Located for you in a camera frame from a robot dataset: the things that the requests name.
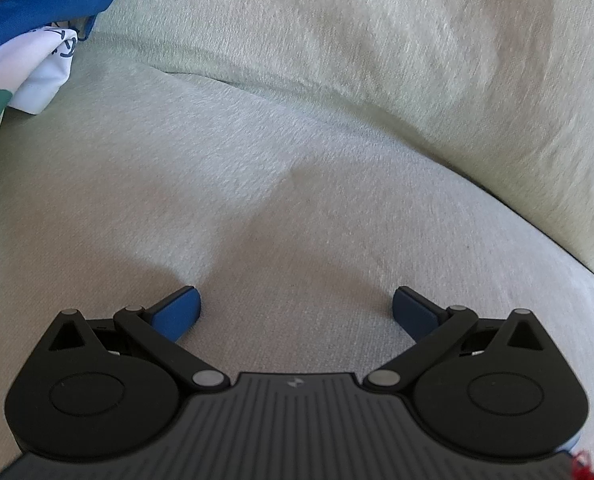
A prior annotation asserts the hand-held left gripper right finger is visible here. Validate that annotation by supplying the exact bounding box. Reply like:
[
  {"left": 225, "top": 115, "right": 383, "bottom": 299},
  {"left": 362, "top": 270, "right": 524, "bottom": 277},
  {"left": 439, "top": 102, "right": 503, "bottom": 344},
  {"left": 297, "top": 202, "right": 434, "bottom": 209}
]
[{"left": 362, "top": 286, "right": 548, "bottom": 393}]

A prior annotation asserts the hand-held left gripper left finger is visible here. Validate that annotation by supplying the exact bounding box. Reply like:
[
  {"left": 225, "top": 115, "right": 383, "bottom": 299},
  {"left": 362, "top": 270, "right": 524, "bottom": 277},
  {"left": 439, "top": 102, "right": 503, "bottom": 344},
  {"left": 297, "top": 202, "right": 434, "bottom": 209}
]
[{"left": 47, "top": 286, "right": 230, "bottom": 393}]

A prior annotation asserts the white blue-print shopping bag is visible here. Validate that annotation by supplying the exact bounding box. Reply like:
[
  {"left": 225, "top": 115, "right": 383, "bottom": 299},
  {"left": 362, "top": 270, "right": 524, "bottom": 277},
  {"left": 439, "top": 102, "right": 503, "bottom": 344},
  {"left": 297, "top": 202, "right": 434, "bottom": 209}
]
[{"left": 9, "top": 20, "right": 80, "bottom": 116}]

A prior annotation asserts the light green sofa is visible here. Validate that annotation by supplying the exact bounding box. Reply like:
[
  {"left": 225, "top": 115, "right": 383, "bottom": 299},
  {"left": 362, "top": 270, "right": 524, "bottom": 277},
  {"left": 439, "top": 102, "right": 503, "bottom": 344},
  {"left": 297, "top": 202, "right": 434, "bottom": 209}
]
[{"left": 0, "top": 0, "right": 594, "bottom": 480}]

